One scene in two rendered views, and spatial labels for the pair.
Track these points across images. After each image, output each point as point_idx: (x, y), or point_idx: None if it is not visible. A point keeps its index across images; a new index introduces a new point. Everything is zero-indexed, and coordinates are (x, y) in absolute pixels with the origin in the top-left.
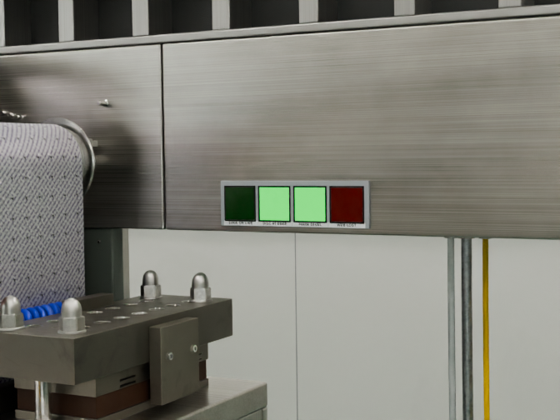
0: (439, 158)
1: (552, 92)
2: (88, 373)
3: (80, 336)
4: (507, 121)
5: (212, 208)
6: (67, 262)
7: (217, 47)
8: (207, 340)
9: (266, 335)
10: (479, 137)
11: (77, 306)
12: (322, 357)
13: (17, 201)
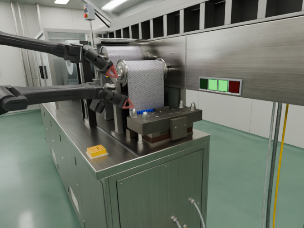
0: (268, 73)
1: None
2: (147, 132)
3: (144, 122)
4: (298, 59)
5: (197, 84)
6: (158, 97)
7: (200, 35)
8: (192, 121)
9: (244, 104)
10: (285, 65)
11: (145, 114)
12: (258, 111)
13: (141, 82)
